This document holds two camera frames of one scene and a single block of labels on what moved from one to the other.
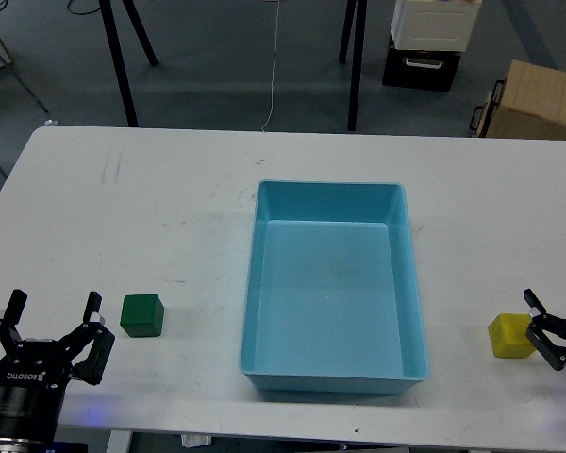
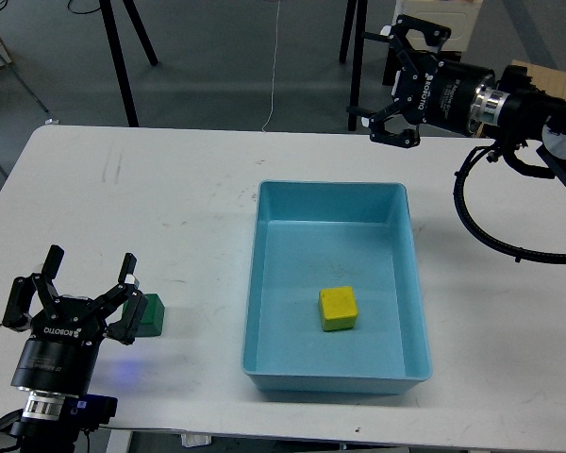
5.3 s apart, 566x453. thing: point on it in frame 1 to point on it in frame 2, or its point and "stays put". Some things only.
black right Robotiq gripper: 558,356 to 441,92
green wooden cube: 142,314 stays put
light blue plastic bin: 332,303 stays put
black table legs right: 357,56 stays put
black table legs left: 116,55 stays put
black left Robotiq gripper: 24,396 to 61,354
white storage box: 441,25 stays put
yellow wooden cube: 507,335 to 338,308
